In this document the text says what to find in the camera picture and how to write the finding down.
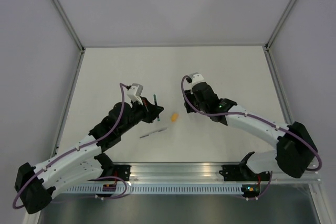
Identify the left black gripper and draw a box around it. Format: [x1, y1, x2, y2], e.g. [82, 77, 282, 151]
[119, 97, 163, 135]

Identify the green pen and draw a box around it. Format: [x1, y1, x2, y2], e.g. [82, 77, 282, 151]
[153, 93, 160, 122]

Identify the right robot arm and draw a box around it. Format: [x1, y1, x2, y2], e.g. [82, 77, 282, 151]
[182, 82, 318, 180]

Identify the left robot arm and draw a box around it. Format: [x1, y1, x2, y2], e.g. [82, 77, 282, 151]
[13, 97, 164, 214]

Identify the grey purple pen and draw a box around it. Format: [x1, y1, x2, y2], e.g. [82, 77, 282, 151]
[139, 127, 168, 139]

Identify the orange pen cap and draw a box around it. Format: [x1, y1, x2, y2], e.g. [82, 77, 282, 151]
[171, 113, 179, 122]

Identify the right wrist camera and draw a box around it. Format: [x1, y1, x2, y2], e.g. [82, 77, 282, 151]
[187, 72, 204, 88]

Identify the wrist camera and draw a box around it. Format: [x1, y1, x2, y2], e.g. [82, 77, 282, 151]
[187, 72, 204, 88]
[127, 83, 143, 105]

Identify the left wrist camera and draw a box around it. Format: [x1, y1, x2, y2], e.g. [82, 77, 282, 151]
[127, 83, 143, 105]

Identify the aluminium mounting rail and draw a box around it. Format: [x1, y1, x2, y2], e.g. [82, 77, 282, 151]
[116, 163, 321, 184]

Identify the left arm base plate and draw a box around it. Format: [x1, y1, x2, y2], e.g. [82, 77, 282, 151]
[112, 164, 131, 182]

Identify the right aluminium frame post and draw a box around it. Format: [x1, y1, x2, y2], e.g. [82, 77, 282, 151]
[263, 0, 298, 124]

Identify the aluminium frame post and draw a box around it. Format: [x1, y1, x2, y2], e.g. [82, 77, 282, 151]
[50, 0, 85, 157]
[263, 0, 298, 124]

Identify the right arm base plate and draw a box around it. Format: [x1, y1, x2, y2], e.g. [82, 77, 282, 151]
[219, 164, 270, 182]

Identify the white slotted cable duct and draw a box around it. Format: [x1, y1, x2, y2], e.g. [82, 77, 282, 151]
[65, 183, 244, 195]

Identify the left aluminium frame post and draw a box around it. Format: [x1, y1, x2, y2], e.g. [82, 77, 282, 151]
[50, 0, 85, 157]

